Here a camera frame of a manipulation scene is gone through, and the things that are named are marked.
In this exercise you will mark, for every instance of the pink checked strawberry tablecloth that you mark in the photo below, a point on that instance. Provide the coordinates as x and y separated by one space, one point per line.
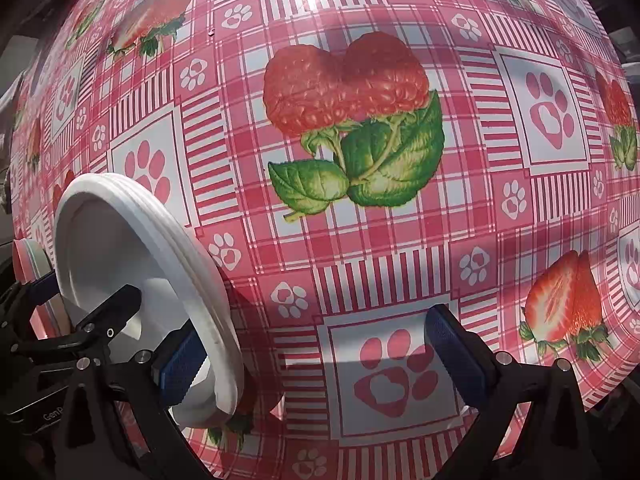
350 260

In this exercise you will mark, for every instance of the pink plate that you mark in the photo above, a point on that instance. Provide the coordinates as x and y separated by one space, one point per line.
22 262

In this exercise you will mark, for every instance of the pale green plate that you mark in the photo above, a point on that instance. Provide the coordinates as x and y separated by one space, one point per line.
40 255

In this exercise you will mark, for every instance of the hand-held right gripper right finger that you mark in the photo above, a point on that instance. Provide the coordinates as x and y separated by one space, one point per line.
457 357

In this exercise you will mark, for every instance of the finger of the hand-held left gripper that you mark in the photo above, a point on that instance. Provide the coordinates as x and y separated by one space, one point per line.
44 287
107 315

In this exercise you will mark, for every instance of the white paper bowl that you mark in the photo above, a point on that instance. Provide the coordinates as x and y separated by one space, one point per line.
100 260
206 285
218 287

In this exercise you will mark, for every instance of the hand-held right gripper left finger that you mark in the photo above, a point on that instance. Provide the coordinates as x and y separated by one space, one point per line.
180 367

